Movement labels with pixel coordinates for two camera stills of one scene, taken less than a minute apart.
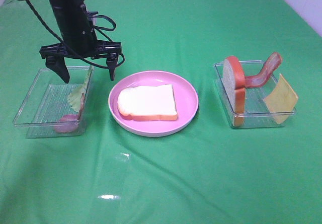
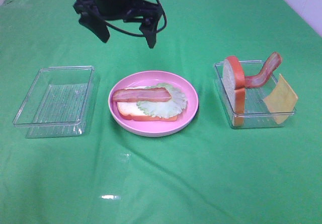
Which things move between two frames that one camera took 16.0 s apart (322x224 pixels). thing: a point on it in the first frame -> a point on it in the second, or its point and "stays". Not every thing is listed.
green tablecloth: (210, 173) stays
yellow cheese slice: (281, 101) stays
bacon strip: (70, 123) -> (140, 94)
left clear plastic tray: (54, 108) stays
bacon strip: (271, 64) stays
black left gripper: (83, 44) -> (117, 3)
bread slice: (234, 78) stays
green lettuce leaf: (75, 97) -> (165, 109)
